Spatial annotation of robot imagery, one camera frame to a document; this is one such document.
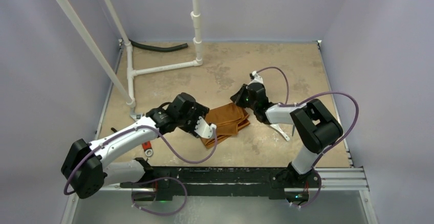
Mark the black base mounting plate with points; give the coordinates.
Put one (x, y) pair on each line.
(271, 182)

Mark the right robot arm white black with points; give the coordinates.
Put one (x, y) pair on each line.
(316, 126)

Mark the red handled adjustable wrench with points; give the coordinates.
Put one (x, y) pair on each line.
(146, 146)

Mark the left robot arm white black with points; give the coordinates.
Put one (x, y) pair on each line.
(90, 166)

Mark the white ceramic spoon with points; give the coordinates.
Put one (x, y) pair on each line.
(277, 128)

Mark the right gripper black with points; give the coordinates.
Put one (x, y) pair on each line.
(242, 95)

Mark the orange cloth napkin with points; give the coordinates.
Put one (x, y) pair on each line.
(229, 120)

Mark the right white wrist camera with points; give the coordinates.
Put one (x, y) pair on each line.
(255, 78)

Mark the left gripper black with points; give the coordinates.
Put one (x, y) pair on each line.
(199, 111)

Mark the aluminium extrusion rail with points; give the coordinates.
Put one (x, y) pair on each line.
(331, 179)

